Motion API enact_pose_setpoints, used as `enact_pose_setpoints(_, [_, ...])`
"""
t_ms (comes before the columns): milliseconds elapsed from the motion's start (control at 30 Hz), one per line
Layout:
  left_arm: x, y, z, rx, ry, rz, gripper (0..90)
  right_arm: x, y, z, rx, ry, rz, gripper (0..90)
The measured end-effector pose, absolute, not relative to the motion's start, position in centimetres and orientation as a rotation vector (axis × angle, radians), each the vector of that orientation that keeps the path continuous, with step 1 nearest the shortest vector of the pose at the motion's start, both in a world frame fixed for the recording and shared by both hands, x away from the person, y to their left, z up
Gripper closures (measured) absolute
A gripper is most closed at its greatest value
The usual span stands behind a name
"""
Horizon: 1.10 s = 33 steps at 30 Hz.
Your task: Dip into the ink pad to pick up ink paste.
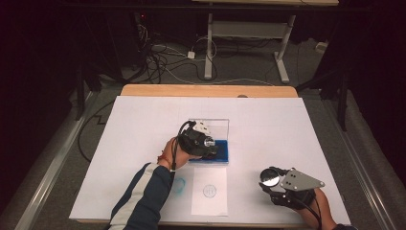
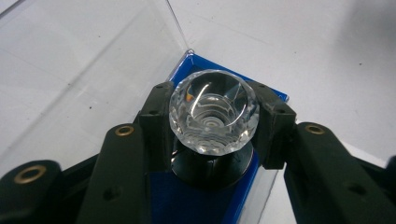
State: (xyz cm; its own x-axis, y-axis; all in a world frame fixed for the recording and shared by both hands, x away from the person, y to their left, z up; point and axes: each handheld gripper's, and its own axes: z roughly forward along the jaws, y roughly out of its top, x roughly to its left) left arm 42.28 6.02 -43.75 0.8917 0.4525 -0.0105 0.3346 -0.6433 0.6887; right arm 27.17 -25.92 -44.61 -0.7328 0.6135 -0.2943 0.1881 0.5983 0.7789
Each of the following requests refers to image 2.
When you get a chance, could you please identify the blue ink pad clear case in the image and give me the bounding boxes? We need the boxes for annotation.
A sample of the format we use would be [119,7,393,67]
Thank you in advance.
[0,0,290,224]

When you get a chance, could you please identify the clear-handled black stamp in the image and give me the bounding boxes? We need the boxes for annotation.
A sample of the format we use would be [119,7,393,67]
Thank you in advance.
[168,68,261,191]

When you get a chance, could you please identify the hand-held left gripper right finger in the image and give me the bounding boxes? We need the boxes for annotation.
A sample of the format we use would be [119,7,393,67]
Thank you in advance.
[247,81,396,224]

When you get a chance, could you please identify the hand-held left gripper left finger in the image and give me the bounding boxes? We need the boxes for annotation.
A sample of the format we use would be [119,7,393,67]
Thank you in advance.
[76,80,179,224]

